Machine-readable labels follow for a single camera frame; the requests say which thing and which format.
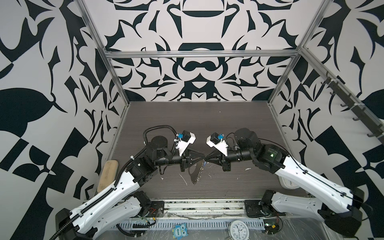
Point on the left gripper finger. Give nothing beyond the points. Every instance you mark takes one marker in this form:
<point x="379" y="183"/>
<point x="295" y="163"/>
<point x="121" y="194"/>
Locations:
<point x="196" y="155"/>
<point x="196" y="162"/>

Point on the white square alarm clock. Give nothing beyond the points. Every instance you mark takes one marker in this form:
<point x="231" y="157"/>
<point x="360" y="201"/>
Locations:
<point x="287" y="184"/>

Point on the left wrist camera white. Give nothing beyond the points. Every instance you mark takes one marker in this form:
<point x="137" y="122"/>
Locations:
<point x="183" y="140"/>

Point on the silver metal plate key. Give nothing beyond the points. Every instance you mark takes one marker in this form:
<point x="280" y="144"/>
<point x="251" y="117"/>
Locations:
<point x="195" y="171"/>

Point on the blue owl toy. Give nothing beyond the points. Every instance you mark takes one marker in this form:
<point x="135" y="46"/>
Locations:
<point x="180" y="231"/>

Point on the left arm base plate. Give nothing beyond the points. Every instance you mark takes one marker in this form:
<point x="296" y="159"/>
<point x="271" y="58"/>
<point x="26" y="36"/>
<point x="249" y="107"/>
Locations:
<point x="155" y="209"/>

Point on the white slotted cable duct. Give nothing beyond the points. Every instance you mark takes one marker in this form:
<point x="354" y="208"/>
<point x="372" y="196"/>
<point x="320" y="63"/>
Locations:
<point x="162" y="225"/>

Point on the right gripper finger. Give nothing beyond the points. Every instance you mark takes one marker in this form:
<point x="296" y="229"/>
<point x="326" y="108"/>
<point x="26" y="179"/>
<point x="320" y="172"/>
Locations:
<point x="214" y="156"/>
<point x="216" y="161"/>

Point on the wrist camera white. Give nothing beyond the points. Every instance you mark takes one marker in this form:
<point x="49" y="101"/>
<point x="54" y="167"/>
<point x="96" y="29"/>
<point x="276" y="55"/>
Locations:
<point x="183" y="140"/>
<point x="218" y="142"/>

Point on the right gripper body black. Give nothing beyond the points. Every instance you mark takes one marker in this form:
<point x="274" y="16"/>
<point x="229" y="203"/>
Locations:
<point x="227" y="164"/>

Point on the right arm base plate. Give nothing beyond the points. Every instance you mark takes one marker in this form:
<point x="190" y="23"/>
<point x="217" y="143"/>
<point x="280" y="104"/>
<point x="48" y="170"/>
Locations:
<point x="254" y="209"/>

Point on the white analog clock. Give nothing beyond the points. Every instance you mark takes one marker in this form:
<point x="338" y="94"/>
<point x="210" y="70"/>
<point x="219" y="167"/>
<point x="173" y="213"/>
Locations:
<point x="238" y="230"/>

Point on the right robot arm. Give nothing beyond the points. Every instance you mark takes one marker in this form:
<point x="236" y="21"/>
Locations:
<point x="335" y="205"/>

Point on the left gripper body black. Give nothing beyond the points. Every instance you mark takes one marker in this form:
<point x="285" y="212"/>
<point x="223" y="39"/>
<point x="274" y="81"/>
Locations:
<point x="184" y="161"/>

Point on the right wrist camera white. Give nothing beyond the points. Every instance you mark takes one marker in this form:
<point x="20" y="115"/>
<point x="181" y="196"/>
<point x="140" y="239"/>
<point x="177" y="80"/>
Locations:
<point x="218" y="142"/>

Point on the black coat hook rail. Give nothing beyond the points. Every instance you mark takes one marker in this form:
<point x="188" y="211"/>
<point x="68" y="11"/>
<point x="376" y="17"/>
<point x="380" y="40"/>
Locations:
<point x="353" y="103"/>

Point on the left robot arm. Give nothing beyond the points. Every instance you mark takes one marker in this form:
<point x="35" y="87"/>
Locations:
<point x="123" y="199"/>

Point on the green circuit board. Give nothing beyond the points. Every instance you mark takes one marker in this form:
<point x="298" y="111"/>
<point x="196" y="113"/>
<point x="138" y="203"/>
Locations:
<point x="272" y="226"/>

